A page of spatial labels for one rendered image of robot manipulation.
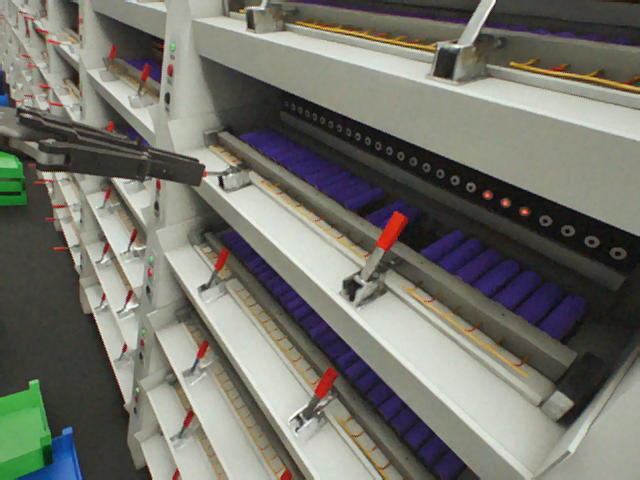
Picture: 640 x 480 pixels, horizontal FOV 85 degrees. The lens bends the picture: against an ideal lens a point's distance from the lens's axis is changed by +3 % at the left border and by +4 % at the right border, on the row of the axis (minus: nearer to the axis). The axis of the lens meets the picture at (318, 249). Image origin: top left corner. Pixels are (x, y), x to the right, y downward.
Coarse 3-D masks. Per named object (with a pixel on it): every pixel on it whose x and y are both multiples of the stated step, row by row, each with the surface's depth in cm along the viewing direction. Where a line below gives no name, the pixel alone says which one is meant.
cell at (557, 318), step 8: (568, 296) 31; (576, 296) 31; (560, 304) 31; (568, 304) 30; (576, 304) 30; (584, 304) 30; (552, 312) 30; (560, 312) 30; (568, 312) 29; (576, 312) 30; (584, 312) 30; (544, 320) 29; (552, 320) 29; (560, 320) 29; (568, 320) 29; (576, 320) 30; (544, 328) 28; (552, 328) 28; (560, 328) 28; (568, 328) 29; (552, 336) 28; (560, 336) 28
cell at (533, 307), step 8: (544, 288) 32; (552, 288) 32; (560, 288) 32; (536, 296) 31; (544, 296) 31; (552, 296) 31; (560, 296) 32; (528, 304) 30; (536, 304) 30; (544, 304) 30; (552, 304) 31; (520, 312) 30; (528, 312) 29; (536, 312) 30; (544, 312) 30; (528, 320) 29; (536, 320) 29
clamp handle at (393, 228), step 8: (392, 216) 31; (400, 216) 30; (392, 224) 31; (400, 224) 30; (384, 232) 31; (392, 232) 30; (384, 240) 31; (392, 240) 31; (376, 248) 31; (384, 248) 31; (376, 256) 31; (368, 264) 32; (376, 264) 31; (368, 272) 32; (368, 280) 32
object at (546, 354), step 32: (256, 160) 51; (288, 192) 47; (320, 192) 44; (352, 224) 38; (384, 256) 36; (416, 256) 34; (416, 288) 33; (448, 288) 31; (448, 320) 30; (480, 320) 30; (512, 320) 28; (544, 352) 26; (576, 352) 26
